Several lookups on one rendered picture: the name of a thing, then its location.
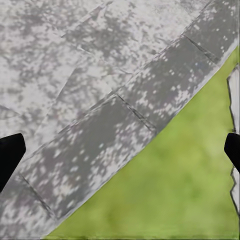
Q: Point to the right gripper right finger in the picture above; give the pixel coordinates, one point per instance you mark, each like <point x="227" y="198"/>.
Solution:
<point x="232" y="149"/>

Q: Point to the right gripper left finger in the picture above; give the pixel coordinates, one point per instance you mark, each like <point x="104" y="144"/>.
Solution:
<point x="12" y="150"/>

